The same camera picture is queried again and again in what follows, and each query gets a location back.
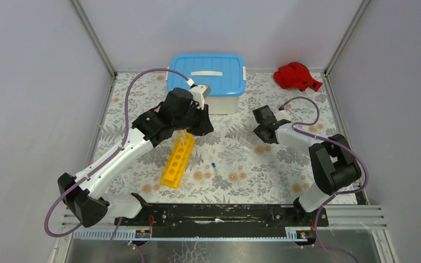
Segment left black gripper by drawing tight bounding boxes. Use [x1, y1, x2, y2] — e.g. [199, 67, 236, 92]
[172, 101, 214, 136]

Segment white plastic storage bin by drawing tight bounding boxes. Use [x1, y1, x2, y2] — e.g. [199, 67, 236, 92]
[170, 64, 246, 115]

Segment blue plastic bin lid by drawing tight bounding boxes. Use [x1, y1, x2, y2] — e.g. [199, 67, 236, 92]
[169, 54, 246, 97]

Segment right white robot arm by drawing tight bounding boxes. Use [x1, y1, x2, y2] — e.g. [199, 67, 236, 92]
[253, 105, 362, 226]

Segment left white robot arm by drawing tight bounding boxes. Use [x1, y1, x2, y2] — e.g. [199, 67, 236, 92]
[58, 84, 213, 227]

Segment yellow test tube rack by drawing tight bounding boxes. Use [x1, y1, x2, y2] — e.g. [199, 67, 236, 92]
[160, 131, 196, 189]

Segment floral patterned table mat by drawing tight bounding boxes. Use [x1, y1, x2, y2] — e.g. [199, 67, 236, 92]
[106, 73, 338, 204]

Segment red cloth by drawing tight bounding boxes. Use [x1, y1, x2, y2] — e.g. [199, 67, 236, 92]
[273, 62, 323, 92]

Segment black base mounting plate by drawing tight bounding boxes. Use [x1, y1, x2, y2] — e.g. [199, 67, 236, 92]
[115, 203, 329, 238]

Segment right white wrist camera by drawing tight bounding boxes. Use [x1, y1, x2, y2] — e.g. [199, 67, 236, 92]
[275, 110, 294, 122]

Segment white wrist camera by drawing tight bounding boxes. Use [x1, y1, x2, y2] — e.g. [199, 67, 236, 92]
[186, 78, 211, 109]
[275, 110, 294, 122]

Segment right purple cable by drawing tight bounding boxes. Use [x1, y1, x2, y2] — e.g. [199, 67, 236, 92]
[278, 95, 370, 263]

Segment purple cable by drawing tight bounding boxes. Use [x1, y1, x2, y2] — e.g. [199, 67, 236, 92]
[43, 68, 193, 263]
[278, 95, 370, 263]

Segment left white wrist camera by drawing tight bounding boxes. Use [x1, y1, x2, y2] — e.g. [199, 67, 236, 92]
[186, 78, 211, 109]

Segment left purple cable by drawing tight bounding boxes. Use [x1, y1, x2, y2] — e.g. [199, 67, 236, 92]
[43, 68, 193, 263]

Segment aluminium frame rail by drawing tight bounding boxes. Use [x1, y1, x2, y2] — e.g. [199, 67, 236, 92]
[323, 204, 388, 230]

